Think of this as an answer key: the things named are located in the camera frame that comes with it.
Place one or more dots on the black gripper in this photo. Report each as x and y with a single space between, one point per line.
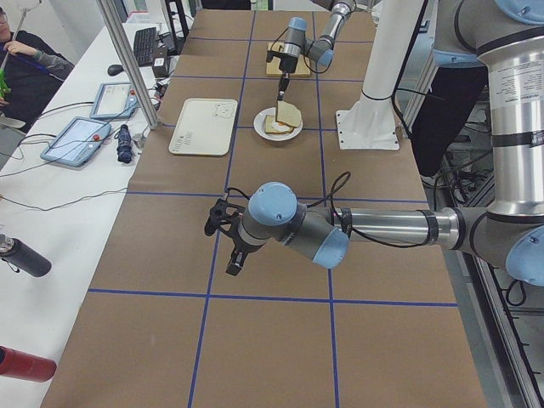
289 64
240 246

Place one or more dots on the white bread slice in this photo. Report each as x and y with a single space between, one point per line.
288 114

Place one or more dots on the white round plate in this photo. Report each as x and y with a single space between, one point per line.
258 125

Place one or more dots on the wooden cutting board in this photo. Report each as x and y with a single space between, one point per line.
273 67

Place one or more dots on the toast with fried egg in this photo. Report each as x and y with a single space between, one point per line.
272 127

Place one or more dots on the cream bear tray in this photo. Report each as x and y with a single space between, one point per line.
204 127

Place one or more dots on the black power strip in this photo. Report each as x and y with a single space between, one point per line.
159 90

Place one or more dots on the black keyboard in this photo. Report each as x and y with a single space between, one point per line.
144 44

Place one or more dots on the small silver metal cylinder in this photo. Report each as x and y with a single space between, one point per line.
139 140

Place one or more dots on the folded dark blue umbrella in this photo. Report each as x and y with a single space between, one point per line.
124 145

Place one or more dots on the black computer mouse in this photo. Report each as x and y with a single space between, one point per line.
114 70

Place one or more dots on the far blue teach pendant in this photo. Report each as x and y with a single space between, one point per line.
114 100

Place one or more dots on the blue teach pendant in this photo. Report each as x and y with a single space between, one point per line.
77 142
114 100

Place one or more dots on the near blue teach pendant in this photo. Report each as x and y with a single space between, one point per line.
77 142

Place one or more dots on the black bottle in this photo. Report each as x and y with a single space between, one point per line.
21 256

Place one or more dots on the red bottle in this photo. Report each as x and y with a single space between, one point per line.
24 366

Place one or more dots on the seated person in black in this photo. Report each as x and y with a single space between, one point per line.
34 73

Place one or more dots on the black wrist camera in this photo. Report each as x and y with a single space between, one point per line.
223 216
271 54

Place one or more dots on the white pedestal column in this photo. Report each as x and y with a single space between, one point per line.
370 122

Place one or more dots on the aluminium frame post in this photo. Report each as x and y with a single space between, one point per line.
124 51

